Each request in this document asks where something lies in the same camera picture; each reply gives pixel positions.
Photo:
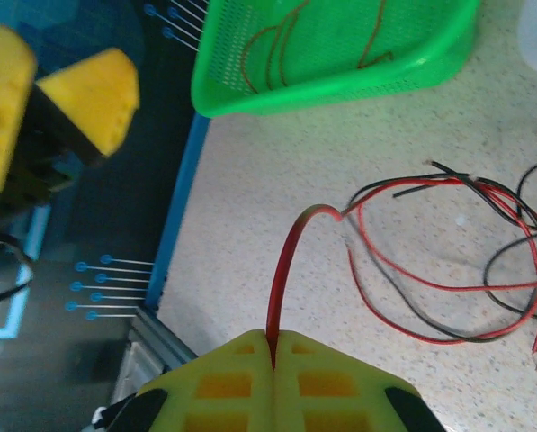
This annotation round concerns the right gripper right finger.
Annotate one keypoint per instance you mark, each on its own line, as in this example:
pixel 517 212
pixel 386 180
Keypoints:
pixel 376 400

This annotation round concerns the blue table border frame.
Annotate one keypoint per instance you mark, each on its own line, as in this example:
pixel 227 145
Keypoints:
pixel 182 189

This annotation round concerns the green plastic mesh basket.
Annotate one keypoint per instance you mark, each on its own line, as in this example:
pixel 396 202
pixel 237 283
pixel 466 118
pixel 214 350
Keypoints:
pixel 340 85

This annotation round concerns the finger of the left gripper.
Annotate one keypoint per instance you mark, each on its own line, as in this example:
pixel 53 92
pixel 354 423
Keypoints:
pixel 2 90
pixel 92 99

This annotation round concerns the aluminium table side rail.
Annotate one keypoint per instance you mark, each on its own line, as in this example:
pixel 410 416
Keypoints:
pixel 151 342

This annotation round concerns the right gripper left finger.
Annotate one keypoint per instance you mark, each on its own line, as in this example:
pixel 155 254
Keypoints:
pixel 182 414

